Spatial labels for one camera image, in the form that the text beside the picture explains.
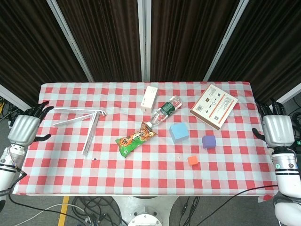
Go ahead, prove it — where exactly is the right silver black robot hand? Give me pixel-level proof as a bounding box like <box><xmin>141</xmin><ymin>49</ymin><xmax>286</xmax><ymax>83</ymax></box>
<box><xmin>252</xmin><ymin>97</ymin><xmax>296</xmax><ymax>148</ymax></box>

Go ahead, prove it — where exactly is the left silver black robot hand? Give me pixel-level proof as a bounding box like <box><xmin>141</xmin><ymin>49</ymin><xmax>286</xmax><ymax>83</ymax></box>
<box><xmin>8</xmin><ymin>101</ymin><xmax>55</xmax><ymax>145</ymax></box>

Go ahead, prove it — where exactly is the purple foam cube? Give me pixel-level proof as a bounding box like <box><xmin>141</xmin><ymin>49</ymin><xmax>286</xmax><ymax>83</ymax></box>
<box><xmin>201</xmin><ymin>135</ymin><xmax>217</xmax><ymax>150</ymax></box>

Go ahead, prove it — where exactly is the small orange foam cube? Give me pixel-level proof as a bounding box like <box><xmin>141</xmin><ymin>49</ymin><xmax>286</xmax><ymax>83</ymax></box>
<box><xmin>187</xmin><ymin>155</ymin><xmax>199</xmax><ymax>167</ymax></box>

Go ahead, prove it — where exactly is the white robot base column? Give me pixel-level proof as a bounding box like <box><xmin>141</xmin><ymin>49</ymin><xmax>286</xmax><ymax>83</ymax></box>
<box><xmin>112</xmin><ymin>195</ymin><xmax>180</xmax><ymax>226</ymax></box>

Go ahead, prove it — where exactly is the flat white orange product box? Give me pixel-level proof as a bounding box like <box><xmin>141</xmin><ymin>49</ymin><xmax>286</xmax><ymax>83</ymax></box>
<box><xmin>190</xmin><ymin>84</ymin><xmax>238</xmax><ymax>130</ymax></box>

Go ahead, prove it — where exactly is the dark brown curtain panel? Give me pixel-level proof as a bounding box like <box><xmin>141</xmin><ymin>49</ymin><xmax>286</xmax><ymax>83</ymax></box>
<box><xmin>57</xmin><ymin>0</ymin><xmax>142</xmax><ymax>83</ymax></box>
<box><xmin>208</xmin><ymin>0</ymin><xmax>301</xmax><ymax>102</ymax></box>
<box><xmin>0</xmin><ymin>0</ymin><xmax>89</xmax><ymax>106</ymax></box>
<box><xmin>150</xmin><ymin>0</ymin><xmax>241</xmax><ymax>82</ymax></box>

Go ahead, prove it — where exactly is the large blue foam cube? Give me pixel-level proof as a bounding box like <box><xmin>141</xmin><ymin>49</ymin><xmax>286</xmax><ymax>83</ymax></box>
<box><xmin>169</xmin><ymin>122</ymin><xmax>190</xmax><ymax>145</ymax></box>

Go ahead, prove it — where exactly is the green orange snack bag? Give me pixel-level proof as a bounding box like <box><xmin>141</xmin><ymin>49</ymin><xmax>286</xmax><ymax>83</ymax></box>
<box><xmin>115</xmin><ymin>121</ymin><xmax>157</xmax><ymax>158</ymax></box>

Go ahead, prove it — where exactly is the clear plastic water bottle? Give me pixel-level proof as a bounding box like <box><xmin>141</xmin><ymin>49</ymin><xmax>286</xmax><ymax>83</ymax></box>
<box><xmin>142</xmin><ymin>95</ymin><xmax>183</xmax><ymax>127</ymax></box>

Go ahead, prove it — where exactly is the small white carton box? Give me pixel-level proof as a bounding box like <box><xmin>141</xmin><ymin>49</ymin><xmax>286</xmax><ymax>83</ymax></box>
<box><xmin>140</xmin><ymin>86</ymin><xmax>158</xmax><ymax>113</ymax></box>

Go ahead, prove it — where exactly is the red white checkered tablecloth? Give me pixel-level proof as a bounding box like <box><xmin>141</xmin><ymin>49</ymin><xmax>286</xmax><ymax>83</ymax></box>
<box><xmin>11</xmin><ymin>81</ymin><xmax>279</xmax><ymax>197</ymax></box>

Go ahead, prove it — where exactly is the white partition frame post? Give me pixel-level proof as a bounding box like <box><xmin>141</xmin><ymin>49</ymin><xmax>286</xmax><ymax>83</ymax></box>
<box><xmin>203</xmin><ymin>0</ymin><xmax>250</xmax><ymax>82</ymax></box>
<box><xmin>0</xmin><ymin>84</ymin><xmax>32</xmax><ymax>112</ymax></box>
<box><xmin>137</xmin><ymin>0</ymin><xmax>151</xmax><ymax>82</ymax></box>
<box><xmin>276</xmin><ymin>82</ymin><xmax>301</xmax><ymax>105</ymax></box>
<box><xmin>46</xmin><ymin>0</ymin><xmax>95</xmax><ymax>83</ymax></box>

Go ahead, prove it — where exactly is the white metal folding bracket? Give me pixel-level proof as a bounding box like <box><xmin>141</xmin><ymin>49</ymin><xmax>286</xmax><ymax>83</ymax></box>
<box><xmin>53</xmin><ymin>107</ymin><xmax>108</xmax><ymax>156</ymax></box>

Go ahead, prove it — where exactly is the black cable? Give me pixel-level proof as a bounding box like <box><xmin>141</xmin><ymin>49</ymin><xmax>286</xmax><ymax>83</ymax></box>
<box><xmin>208</xmin><ymin>185</ymin><xmax>279</xmax><ymax>226</ymax></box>

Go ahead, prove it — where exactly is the white floor cable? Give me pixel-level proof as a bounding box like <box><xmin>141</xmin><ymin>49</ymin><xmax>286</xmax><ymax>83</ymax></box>
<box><xmin>21</xmin><ymin>203</ymin><xmax>83</xmax><ymax>226</ymax></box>

